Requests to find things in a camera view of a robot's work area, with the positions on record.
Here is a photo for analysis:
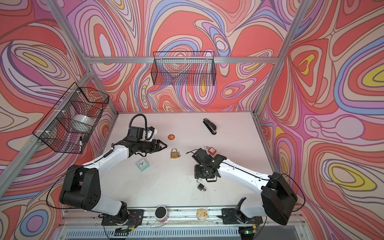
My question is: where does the black marker in basket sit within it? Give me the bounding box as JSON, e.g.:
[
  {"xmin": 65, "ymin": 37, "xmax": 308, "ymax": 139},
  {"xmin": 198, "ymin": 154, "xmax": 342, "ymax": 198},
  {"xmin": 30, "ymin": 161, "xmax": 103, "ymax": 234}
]
[{"xmin": 79, "ymin": 136, "xmax": 83, "ymax": 154}]

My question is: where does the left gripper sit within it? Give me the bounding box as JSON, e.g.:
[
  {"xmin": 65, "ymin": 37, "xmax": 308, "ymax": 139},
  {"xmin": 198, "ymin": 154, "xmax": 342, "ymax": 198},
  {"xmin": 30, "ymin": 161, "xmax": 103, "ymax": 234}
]
[{"xmin": 136, "ymin": 139, "xmax": 168, "ymax": 154}]

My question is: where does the mint green alarm clock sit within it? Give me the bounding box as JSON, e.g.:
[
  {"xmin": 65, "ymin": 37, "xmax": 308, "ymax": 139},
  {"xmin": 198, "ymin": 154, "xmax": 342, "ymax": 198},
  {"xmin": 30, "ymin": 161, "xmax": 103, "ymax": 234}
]
[{"xmin": 136, "ymin": 158, "xmax": 150, "ymax": 172}]

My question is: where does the black stapler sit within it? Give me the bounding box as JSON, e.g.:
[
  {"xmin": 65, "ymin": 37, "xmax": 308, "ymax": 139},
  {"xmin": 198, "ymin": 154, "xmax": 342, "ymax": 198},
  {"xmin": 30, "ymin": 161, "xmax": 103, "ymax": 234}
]
[{"xmin": 203, "ymin": 118, "xmax": 217, "ymax": 135}]

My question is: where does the aluminium front rail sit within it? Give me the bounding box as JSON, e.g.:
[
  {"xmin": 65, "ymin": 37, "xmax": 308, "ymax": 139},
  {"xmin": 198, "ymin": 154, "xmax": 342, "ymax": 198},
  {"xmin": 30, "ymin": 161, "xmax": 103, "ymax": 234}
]
[{"xmin": 59, "ymin": 205, "xmax": 310, "ymax": 232}]

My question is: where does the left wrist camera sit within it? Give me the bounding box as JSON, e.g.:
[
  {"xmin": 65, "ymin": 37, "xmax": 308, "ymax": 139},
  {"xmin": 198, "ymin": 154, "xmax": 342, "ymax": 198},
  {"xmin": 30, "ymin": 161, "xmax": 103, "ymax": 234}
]
[{"xmin": 146, "ymin": 127, "xmax": 158, "ymax": 141}]

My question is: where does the brass padlock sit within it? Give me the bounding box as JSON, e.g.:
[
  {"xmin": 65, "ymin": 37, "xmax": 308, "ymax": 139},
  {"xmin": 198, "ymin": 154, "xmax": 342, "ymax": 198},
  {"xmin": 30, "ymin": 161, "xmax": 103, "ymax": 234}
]
[{"xmin": 171, "ymin": 148, "xmax": 181, "ymax": 159}]

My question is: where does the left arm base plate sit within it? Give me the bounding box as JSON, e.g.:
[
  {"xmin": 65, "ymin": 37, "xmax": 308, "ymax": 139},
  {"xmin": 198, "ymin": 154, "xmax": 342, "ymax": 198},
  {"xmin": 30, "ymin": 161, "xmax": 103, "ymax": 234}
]
[{"xmin": 99, "ymin": 208, "xmax": 144, "ymax": 227}]

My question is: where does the small red round disc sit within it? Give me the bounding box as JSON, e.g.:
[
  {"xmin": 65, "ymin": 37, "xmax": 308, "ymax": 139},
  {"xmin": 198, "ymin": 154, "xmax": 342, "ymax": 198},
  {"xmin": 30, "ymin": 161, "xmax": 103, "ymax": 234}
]
[{"xmin": 168, "ymin": 134, "xmax": 175, "ymax": 141}]

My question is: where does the small black padlock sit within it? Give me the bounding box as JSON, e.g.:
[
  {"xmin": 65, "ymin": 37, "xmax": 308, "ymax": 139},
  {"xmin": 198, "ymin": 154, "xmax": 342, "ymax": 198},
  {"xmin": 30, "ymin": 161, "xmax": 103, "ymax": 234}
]
[{"xmin": 197, "ymin": 179, "xmax": 207, "ymax": 192}]

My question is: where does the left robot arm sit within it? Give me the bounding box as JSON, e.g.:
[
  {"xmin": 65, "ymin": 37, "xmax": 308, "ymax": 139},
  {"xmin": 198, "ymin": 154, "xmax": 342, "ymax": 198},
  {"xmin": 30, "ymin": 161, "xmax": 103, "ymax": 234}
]
[{"xmin": 59, "ymin": 114, "xmax": 168, "ymax": 221}]

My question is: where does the black wire basket wall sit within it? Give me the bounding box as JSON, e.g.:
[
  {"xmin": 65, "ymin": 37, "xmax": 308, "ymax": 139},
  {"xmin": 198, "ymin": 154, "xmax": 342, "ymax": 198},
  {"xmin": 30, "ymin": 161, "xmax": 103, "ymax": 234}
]
[
  {"xmin": 151, "ymin": 51, "xmax": 217, "ymax": 87},
  {"xmin": 33, "ymin": 83, "xmax": 110, "ymax": 154}
]

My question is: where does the black wire basket left wall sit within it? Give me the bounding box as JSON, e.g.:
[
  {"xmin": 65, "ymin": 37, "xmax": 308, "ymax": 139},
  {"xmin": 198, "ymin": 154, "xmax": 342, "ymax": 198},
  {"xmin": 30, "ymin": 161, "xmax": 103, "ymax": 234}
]
[{"xmin": 33, "ymin": 83, "xmax": 110, "ymax": 154}]

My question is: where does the red padlock with keys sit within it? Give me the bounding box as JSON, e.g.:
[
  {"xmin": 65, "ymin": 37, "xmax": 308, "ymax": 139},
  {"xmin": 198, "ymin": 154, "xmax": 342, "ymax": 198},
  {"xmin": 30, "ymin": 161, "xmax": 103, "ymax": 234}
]
[{"xmin": 205, "ymin": 146, "xmax": 217, "ymax": 156}]

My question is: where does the black wire basket back wall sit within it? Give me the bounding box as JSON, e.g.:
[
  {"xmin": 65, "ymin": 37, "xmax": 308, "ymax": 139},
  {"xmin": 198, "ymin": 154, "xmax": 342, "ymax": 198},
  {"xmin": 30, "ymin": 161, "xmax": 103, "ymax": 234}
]
[{"xmin": 151, "ymin": 51, "xmax": 217, "ymax": 87}]

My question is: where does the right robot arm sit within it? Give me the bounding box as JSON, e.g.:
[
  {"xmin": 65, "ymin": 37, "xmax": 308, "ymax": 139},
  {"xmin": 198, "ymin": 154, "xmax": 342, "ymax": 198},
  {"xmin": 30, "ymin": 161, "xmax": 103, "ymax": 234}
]
[{"xmin": 191, "ymin": 148, "xmax": 298, "ymax": 226}]

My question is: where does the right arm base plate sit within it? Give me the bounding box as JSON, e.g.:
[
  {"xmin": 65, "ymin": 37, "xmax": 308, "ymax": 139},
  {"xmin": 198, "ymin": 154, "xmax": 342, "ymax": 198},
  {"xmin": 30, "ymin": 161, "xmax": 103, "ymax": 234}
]
[{"xmin": 218, "ymin": 197, "xmax": 263, "ymax": 226}]

